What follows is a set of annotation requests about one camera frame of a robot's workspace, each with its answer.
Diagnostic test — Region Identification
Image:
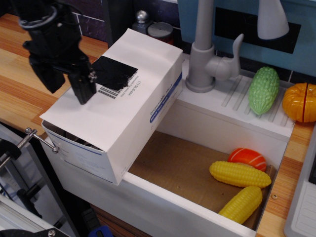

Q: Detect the metal screw clamp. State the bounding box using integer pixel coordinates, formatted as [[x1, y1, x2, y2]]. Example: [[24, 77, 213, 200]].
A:
[[0, 127, 59, 170]]

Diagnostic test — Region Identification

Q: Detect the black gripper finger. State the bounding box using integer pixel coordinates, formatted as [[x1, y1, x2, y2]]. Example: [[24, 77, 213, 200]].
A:
[[31, 63, 65, 93], [68, 71, 97, 105]]

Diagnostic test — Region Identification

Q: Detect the white cone lamp shade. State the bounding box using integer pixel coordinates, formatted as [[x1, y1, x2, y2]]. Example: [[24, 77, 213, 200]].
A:
[[257, 0, 289, 40]]

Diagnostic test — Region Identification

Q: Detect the orange toy pumpkin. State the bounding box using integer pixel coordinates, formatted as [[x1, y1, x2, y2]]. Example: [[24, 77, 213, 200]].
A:
[[282, 82, 316, 122]]

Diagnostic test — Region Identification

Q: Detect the blue clamp handle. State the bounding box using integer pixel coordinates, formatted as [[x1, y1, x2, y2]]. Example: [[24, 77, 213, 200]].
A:
[[88, 226, 114, 237]]

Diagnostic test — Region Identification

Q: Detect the orange toy salmon sushi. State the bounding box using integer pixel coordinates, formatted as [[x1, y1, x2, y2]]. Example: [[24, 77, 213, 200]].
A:
[[228, 148, 267, 172]]

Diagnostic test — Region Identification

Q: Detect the aluminium frame bracket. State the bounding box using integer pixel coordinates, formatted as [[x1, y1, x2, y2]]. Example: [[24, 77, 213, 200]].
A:
[[0, 195, 66, 237]]

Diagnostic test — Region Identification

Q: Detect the yellow toy corn lower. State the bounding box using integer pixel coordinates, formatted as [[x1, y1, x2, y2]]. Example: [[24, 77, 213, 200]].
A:
[[218, 186, 263, 224]]

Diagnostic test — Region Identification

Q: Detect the green toy bitter gourd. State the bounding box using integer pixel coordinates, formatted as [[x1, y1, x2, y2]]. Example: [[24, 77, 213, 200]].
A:
[[248, 67, 280, 115]]

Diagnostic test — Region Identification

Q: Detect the brown cardboard sheet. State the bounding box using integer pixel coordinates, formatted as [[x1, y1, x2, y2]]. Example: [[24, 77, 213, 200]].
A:
[[128, 130, 277, 230]]

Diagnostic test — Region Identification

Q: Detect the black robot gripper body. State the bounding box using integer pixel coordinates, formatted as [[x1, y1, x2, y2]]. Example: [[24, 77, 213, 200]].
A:
[[14, 0, 89, 73]]

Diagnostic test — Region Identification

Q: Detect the grey white appliance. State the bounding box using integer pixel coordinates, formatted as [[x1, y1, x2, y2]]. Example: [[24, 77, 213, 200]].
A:
[[284, 130, 316, 237]]

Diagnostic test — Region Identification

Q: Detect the blue board black panel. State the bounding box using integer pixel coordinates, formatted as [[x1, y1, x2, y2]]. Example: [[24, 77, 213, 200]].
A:
[[176, 0, 316, 78]]

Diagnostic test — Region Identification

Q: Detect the white cardboard mask box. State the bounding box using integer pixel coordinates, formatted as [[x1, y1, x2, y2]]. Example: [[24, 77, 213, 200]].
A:
[[41, 29, 183, 185]]

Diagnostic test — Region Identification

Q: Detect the yellow toy corn upper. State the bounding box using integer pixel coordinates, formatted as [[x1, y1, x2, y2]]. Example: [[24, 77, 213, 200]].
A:
[[209, 161, 272, 189]]

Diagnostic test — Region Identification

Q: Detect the grey bottle silver ball cap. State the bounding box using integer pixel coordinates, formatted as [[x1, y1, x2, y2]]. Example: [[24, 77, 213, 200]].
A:
[[132, 10, 154, 35]]

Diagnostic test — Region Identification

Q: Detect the white toy sink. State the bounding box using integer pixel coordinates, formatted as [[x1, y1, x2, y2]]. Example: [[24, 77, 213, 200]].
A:
[[42, 57, 293, 237]]

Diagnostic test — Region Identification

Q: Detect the yellow toy corn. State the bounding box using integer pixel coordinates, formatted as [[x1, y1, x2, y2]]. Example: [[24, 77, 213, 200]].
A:
[[218, 186, 263, 224], [209, 161, 272, 189]]

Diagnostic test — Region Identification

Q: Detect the grey toy faucet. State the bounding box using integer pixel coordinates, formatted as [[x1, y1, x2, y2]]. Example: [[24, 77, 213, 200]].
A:
[[186, 0, 244, 93]]

